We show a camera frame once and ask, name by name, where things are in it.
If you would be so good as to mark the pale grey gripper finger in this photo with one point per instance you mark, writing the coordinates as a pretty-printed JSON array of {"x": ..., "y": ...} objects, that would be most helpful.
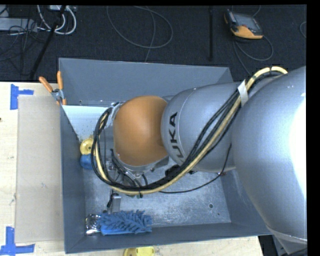
[{"x": 116, "y": 203}]

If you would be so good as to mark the blue fuzzy duster cloth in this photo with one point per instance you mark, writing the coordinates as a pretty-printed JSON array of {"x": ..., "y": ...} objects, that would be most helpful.
[{"x": 125, "y": 222}]

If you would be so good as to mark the clear glass thing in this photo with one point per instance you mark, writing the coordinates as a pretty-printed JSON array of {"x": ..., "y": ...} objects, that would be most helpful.
[{"x": 91, "y": 223}]

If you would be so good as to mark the blue round toy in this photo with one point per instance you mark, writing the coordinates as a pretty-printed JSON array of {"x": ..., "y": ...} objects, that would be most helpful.
[{"x": 87, "y": 161}]

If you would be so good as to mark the grey metal bin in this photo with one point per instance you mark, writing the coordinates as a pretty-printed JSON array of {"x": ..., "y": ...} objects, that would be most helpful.
[{"x": 175, "y": 207}]

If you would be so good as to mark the yellow round toy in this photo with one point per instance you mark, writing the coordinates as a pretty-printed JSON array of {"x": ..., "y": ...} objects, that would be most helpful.
[{"x": 86, "y": 146}]

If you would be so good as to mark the pale flat board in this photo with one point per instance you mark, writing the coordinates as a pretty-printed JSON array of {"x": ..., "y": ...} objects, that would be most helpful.
[{"x": 37, "y": 162}]

